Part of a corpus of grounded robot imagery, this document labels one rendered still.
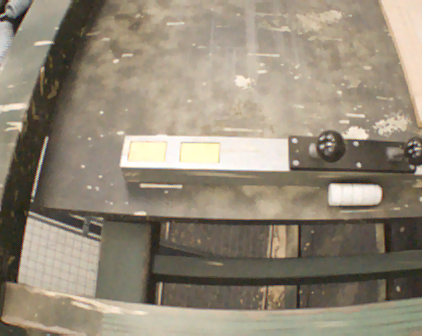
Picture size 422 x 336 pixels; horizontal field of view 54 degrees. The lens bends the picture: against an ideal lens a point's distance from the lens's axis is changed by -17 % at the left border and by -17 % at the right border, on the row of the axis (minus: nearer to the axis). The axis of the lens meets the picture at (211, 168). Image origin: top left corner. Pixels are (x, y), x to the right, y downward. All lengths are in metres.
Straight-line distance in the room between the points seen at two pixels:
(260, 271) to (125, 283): 0.19
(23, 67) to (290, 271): 0.52
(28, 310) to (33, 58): 0.40
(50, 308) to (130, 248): 0.18
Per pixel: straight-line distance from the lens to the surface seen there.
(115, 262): 0.68
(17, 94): 0.72
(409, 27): 0.96
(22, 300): 0.61
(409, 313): 0.59
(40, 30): 0.82
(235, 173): 0.64
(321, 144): 0.53
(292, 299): 1.75
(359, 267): 0.70
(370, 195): 0.66
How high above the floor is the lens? 1.86
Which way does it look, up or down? 24 degrees down
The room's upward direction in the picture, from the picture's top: 71 degrees counter-clockwise
